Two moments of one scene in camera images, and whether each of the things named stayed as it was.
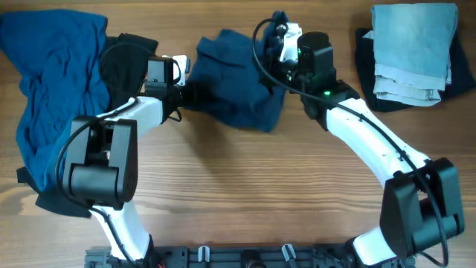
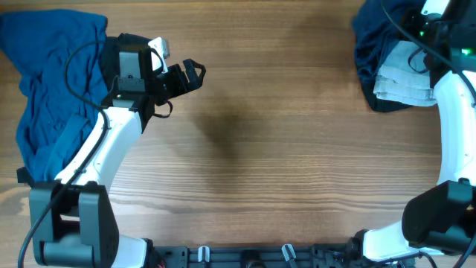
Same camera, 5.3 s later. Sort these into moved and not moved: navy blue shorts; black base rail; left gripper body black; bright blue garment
Moved: navy blue shorts; left gripper body black
Not moved: black base rail; bright blue garment
